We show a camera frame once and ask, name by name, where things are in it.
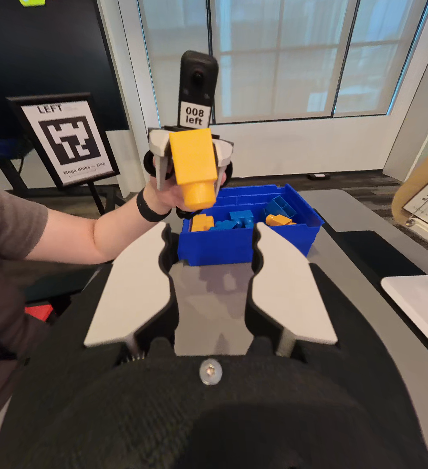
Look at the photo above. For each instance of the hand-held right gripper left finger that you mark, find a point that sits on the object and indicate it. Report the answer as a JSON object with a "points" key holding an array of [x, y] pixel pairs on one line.
{"points": [[133, 293]]}

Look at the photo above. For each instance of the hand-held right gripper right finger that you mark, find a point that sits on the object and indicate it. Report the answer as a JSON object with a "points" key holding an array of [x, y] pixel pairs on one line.
{"points": [[290, 293]]}

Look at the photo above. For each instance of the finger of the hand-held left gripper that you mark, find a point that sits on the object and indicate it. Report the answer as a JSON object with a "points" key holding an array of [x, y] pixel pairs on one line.
{"points": [[224, 154], [160, 146]]}

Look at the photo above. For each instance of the orange two-stud mega block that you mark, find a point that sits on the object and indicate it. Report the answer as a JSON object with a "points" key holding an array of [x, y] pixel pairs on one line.
{"points": [[193, 157]]}

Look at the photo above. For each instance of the blue mega block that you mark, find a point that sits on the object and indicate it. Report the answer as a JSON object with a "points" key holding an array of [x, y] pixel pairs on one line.
{"points": [[236, 219], [279, 207]]}

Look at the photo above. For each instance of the pile of orange mega blocks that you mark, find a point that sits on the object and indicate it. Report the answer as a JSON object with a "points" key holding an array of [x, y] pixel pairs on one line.
{"points": [[201, 223]]}

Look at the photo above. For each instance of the blue plastic bin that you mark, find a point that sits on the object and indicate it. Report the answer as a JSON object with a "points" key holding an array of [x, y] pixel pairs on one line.
{"points": [[217, 245]]}

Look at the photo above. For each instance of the person's left forearm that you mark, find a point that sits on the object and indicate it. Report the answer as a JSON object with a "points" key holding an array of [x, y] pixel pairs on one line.
{"points": [[89, 234]]}

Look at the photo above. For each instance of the person's left hand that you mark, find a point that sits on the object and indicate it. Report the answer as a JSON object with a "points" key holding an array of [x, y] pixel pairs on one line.
{"points": [[164, 198]]}

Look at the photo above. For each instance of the black wristband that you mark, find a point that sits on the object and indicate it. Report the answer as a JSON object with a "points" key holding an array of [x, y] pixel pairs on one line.
{"points": [[148, 209]]}

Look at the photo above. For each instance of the black sign easel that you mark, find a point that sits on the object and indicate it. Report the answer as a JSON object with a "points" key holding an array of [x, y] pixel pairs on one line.
{"points": [[102, 198]]}

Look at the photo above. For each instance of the black framed marker sign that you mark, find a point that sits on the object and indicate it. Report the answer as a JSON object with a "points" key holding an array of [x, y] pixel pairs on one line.
{"points": [[67, 139]]}

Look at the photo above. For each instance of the small floor device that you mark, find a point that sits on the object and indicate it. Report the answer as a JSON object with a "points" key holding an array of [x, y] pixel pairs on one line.
{"points": [[318, 176]]}

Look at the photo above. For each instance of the instruction sheet on white stand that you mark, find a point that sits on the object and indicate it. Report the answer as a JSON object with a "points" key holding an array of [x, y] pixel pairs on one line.
{"points": [[415, 304]]}

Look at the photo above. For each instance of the dark blue box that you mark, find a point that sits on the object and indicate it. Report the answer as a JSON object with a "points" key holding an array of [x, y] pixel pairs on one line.
{"points": [[1, 148]]}

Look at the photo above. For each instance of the yellow green sticker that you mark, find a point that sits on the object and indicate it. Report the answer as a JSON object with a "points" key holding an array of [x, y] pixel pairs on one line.
{"points": [[32, 2]]}

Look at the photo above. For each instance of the large black wall screen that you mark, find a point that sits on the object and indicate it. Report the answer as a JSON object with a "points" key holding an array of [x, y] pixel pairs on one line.
{"points": [[45, 55]]}

